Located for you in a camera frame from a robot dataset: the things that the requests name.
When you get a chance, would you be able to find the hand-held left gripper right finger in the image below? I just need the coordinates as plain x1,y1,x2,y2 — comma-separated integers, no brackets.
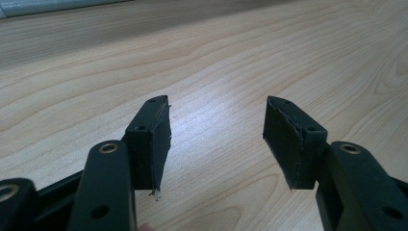
262,95,329,191

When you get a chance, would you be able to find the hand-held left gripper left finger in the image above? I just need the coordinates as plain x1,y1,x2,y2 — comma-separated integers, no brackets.
123,94,172,196

